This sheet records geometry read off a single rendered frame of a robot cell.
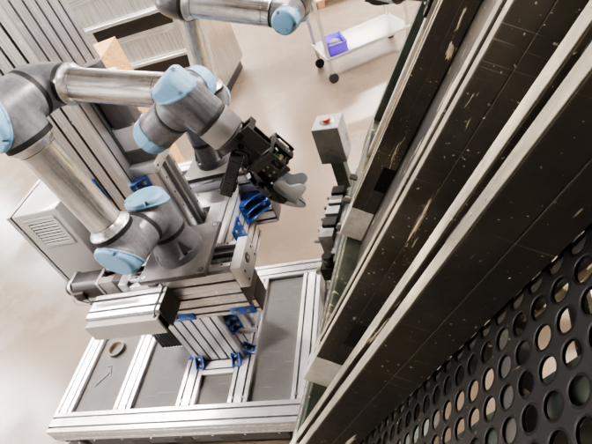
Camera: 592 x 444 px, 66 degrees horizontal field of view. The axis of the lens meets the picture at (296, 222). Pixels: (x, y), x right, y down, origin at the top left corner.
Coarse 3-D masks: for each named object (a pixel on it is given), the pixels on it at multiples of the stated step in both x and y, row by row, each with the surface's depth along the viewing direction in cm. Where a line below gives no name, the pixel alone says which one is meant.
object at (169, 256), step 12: (180, 228) 133; (192, 228) 140; (168, 240) 132; (180, 240) 133; (192, 240) 136; (156, 252) 135; (168, 252) 133; (180, 252) 134; (192, 252) 136; (168, 264) 135; (180, 264) 135
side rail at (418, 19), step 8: (424, 8) 154; (416, 16) 157; (416, 24) 158; (408, 32) 164; (416, 32) 160; (408, 40) 163; (408, 48) 165; (400, 56) 168; (400, 64) 170; (392, 72) 173; (400, 72) 172; (392, 80) 175; (392, 88) 177; (384, 96) 180; (384, 104) 183; (376, 112) 186; (376, 120) 188
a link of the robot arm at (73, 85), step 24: (48, 72) 101; (72, 72) 101; (96, 72) 99; (120, 72) 98; (144, 72) 96; (192, 72) 94; (72, 96) 102; (96, 96) 100; (120, 96) 98; (144, 96) 95
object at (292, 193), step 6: (276, 186) 89; (282, 186) 89; (288, 186) 89; (294, 186) 89; (300, 186) 89; (282, 192) 90; (288, 192) 90; (294, 192) 90; (300, 192) 90; (288, 198) 91; (294, 198) 91; (288, 204) 91; (294, 204) 92; (300, 204) 93
